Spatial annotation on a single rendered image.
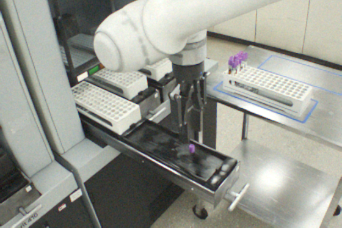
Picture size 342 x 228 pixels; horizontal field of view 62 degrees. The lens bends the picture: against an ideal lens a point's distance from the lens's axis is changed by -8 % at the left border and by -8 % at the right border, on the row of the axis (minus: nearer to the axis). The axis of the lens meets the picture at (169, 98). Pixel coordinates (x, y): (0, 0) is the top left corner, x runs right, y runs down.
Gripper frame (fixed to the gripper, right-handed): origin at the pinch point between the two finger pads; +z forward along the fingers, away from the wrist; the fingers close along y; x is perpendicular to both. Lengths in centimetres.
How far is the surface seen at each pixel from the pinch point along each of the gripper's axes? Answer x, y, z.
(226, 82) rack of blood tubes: -6.6, -30.6, 4.4
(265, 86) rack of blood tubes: 7.7, -31.7, 1.6
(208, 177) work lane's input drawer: 9.7, 5.7, 9.1
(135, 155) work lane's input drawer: -13.6, 9.6, 11.0
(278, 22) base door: -59, -226, 54
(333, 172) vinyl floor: 35, -98, 89
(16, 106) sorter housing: -37.5, 29.0, -9.4
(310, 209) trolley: 34, -41, 61
